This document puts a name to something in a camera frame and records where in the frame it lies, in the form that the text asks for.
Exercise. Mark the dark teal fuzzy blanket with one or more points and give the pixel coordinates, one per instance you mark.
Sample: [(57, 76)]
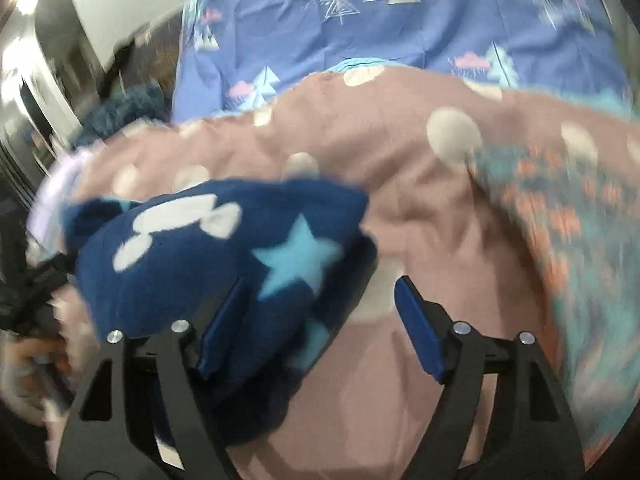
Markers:
[(125, 110)]

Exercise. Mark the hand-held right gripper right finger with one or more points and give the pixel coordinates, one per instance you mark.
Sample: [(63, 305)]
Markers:
[(420, 331)]

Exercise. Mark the pink polka dot blanket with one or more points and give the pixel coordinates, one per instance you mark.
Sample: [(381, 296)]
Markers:
[(410, 200)]

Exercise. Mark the purple tree print sheet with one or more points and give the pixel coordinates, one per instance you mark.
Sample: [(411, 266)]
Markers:
[(300, 30)]

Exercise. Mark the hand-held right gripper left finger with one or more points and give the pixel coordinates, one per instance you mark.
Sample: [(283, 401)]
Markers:
[(220, 331)]

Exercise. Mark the black garment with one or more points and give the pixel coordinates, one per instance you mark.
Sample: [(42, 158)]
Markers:
[(120, 60)]

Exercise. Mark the person's left hand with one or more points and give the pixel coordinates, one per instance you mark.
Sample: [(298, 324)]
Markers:
[(37, 355)]

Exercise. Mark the teal floral folded cloth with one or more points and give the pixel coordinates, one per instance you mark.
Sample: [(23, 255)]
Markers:
[(575, 240)]

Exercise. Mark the lavender cloth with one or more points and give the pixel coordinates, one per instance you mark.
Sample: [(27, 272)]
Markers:
[(55, 195)]

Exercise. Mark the dark printed headboard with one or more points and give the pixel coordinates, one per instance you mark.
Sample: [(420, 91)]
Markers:
[(165, 60)]

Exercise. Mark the navy star fleece pajama top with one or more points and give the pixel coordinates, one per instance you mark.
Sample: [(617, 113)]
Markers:
[(190, 270)]

